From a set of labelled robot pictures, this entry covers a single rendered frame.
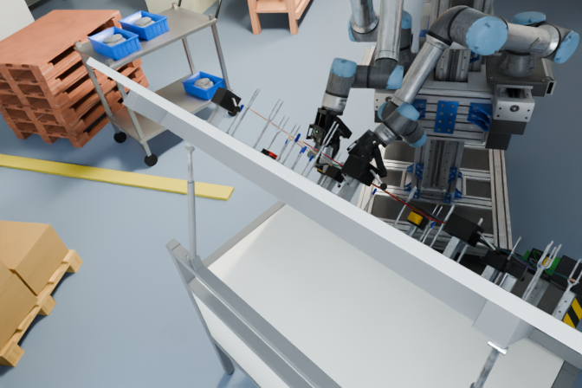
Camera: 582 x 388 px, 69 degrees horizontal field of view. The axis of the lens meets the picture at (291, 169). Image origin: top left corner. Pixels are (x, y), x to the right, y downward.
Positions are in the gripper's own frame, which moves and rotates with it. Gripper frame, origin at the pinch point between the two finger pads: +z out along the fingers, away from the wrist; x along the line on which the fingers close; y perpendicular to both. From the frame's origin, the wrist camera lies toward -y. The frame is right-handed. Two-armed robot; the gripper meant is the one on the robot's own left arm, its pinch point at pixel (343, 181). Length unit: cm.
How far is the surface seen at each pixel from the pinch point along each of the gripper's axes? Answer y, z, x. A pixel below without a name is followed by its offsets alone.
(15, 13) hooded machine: 328, 183, -372
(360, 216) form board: 19, -11, 96
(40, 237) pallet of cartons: 79, 156, -72
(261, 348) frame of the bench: -14, 53, 31
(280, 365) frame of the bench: -20, 50, 36
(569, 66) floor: -134, -187, -264
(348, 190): 15, -9, 69
